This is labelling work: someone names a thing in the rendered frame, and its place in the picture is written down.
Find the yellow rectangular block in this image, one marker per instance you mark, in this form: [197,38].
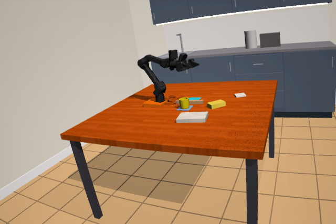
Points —
[216,104]

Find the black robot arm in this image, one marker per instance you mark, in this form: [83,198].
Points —
[165,63]

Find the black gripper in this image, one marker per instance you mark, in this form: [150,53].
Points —
[181,66]

